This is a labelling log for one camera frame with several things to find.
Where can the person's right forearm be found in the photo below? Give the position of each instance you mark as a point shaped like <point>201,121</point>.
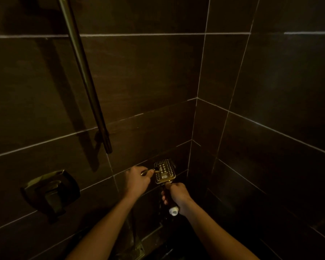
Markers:
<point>214,235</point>

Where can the small metal tool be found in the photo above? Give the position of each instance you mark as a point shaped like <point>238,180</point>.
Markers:
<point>156,170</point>

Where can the person's left thumb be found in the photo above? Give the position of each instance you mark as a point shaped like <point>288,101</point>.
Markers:
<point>149,173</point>

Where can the person's right hand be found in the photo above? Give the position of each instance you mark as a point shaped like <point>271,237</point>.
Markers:
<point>180,196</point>

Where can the dark metal shower rail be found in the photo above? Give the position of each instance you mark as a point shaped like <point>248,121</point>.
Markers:
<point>84,73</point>

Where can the chrome hand shower head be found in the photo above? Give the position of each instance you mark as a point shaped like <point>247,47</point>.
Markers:
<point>164,170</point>

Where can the person's left hand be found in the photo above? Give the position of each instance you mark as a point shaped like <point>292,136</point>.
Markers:
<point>135,181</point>

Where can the person's right thumb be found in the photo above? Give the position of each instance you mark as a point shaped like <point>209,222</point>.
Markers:
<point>170,185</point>

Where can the person's left forearm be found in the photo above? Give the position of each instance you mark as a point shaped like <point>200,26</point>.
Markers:
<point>105,230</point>

